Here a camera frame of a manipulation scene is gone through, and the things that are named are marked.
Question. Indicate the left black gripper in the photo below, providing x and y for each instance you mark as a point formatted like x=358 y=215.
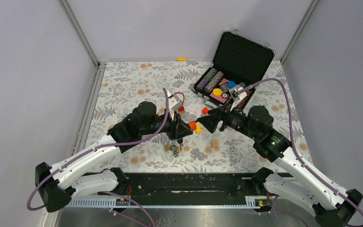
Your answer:
x=184 y=129

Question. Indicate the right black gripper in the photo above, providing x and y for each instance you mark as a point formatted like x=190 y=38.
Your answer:
x=210 y=122

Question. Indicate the orange black padlock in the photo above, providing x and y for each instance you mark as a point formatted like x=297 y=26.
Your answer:
x=192 y=125

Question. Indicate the red cable padlock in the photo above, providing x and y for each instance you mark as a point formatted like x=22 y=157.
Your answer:
x=179 y=106

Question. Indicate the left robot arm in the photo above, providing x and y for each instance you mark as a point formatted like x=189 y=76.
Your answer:
x=59 y=183

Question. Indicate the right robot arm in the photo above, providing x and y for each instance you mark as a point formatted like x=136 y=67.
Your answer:
x=329 y=203

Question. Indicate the red cube block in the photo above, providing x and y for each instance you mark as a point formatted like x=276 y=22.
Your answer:
x=205 y=111

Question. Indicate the yellow rectangular block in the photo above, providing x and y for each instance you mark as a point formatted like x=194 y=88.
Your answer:
x=198 y=128

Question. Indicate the tan block near keys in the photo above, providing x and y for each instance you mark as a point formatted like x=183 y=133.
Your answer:
x=214 y=144

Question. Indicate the black poker chip case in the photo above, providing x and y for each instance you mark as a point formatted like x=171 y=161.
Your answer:
x=237 y=61

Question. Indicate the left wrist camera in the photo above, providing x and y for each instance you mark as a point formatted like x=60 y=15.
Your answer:
x=170 y=103

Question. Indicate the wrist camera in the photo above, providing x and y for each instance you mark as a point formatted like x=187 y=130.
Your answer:
x=170 y=103
x=237 y=98

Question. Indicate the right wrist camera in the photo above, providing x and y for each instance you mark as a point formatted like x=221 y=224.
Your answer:
x=237 y=98

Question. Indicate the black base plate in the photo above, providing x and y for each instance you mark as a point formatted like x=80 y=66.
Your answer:
x=193 y=189

